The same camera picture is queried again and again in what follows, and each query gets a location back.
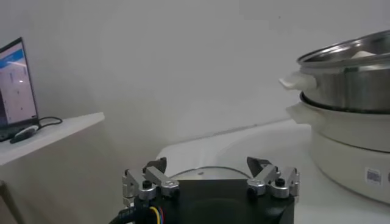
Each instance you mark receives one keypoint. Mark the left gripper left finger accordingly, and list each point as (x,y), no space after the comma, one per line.
(161,182)

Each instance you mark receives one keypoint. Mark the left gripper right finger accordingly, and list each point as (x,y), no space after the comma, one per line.
(265,181)

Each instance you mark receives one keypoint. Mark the stainless steel steamer basket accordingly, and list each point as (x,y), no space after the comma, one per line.
(359,88)

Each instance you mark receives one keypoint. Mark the glass pot lid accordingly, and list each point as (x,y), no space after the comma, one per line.
(210,174)

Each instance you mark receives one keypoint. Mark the white electric cooking pot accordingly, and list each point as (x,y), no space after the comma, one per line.
(350,137)

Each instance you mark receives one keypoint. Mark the white folding side table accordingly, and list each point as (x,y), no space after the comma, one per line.
(61,131)

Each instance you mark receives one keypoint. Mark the black computer mouse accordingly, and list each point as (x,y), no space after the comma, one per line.
(24,134)

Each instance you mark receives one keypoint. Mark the black laptop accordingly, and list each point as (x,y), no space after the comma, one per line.
(16,85)

